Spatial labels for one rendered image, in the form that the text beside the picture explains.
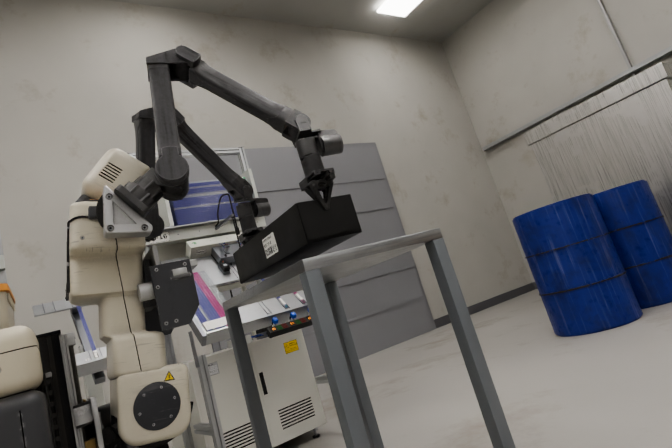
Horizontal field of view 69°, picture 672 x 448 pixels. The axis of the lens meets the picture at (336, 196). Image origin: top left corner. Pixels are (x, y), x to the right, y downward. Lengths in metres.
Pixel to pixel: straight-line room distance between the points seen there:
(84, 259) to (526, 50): 8.19
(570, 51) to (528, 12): 1.01
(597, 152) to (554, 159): 0.46
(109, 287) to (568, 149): 5.06
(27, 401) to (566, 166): 5.33
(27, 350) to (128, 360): 0.25
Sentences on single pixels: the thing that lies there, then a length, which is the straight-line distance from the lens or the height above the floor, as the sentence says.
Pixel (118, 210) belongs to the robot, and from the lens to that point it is 1.21.
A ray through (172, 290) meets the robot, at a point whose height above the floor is 0.82.
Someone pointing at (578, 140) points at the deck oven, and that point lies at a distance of 5.71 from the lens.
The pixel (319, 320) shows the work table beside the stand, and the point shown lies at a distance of 1.16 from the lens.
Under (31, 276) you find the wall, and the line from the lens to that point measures 5.28.
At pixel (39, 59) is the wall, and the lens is 6.18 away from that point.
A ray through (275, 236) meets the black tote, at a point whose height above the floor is 0.91.
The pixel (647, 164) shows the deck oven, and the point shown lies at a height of 1.10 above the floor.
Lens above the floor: 0.67
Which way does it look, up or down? 12 degrees up
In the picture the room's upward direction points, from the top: 17 degrees counter-clockwise
